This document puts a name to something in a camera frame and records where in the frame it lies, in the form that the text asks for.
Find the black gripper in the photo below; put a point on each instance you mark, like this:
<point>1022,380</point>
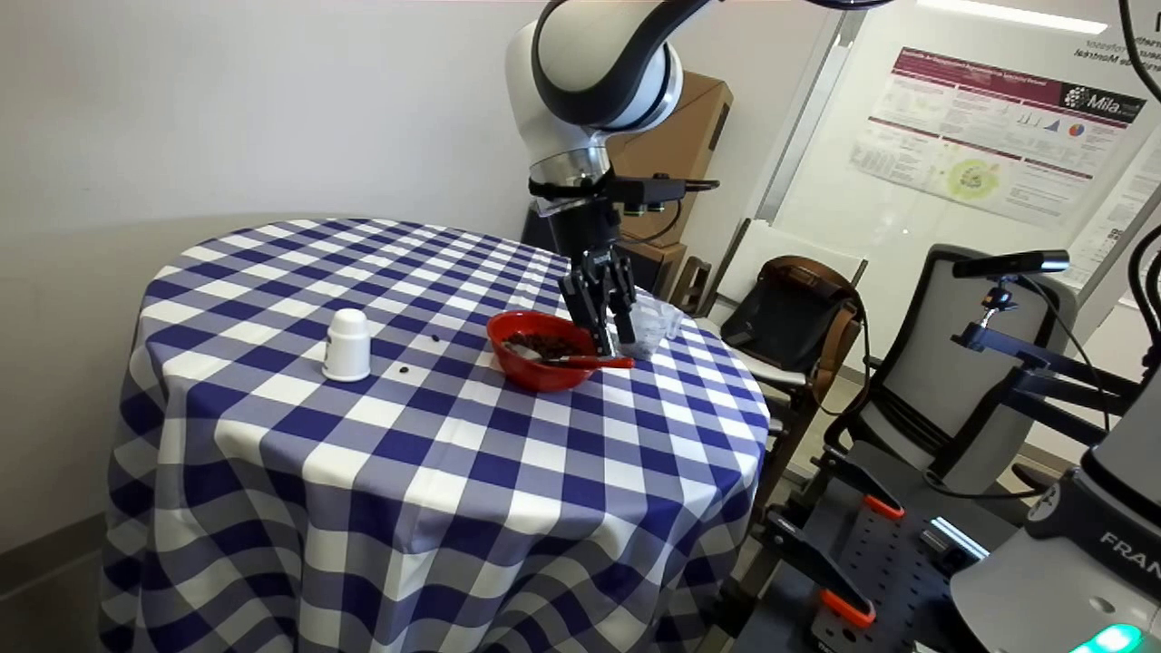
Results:
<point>581,230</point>

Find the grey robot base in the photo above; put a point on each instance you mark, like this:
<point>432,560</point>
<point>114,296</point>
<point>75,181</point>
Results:
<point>1038,593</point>

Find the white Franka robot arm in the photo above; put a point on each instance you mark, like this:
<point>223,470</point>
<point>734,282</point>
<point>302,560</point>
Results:
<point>594,75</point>

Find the clear plastic measuring jug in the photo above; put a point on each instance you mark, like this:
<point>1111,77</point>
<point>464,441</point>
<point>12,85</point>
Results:
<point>658,325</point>

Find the red plastic bowl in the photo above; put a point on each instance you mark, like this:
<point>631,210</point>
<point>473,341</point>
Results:
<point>538,380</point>

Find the black bag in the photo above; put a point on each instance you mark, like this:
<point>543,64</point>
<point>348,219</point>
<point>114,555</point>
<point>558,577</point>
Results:
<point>785,318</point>

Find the large flat cardboard box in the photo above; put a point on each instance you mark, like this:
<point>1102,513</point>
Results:
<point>693,131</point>

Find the brown wooden chair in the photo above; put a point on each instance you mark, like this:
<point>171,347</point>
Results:
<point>836,347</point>

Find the blue white checkered tablecloth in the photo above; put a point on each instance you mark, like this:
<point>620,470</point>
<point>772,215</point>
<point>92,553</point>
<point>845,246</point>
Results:
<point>422,483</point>

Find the small white cup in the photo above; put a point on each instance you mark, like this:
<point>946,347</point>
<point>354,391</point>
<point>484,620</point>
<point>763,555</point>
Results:
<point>345,350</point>

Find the grey mesh office chair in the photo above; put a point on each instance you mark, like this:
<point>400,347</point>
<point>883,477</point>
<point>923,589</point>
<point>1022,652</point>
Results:
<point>946,374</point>

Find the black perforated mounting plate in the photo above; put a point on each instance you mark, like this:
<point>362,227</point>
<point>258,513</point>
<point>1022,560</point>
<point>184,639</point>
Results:
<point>901,568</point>

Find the small wooden frame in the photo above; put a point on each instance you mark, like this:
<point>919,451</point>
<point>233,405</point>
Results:
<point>693,284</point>

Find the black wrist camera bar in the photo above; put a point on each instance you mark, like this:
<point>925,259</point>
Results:
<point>665,190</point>

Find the black stereo camera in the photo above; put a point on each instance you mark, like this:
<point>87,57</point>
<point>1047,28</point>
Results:
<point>1009,264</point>

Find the blue black articulated mount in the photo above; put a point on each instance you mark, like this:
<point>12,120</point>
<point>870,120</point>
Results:
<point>1028,354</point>

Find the printed wall poster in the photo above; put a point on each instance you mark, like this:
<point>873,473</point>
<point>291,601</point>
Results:
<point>1003,148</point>

